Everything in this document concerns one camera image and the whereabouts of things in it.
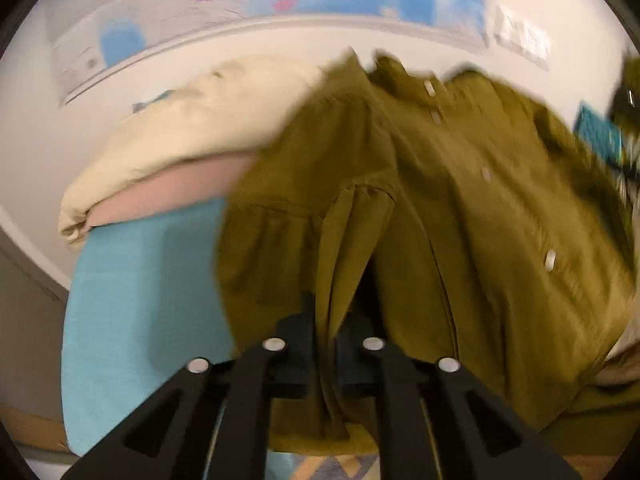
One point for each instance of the white wall switch plate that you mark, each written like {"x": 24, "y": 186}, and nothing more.
{"x": 522, "y": 35}

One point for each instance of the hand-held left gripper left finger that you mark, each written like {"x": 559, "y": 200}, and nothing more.
{"x": 299, "y": 355}

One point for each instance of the teal patterned cloth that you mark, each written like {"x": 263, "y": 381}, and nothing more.
{"x": 596, "y": 132}

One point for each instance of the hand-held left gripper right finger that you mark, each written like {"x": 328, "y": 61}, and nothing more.
{"x": 357, "y": 360}

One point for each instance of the light blue bed sheet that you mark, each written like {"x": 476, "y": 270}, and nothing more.
{"x": 140, "y": 305}

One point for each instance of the olive button-up shirt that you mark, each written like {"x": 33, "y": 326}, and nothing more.
{"x": 450, "y": 220}

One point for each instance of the cream folded cloth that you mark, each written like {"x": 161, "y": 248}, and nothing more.
{"x": 200, "y": 120}

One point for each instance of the patterned rug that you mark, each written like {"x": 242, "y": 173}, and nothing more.
{"x": 330, "y": 467}

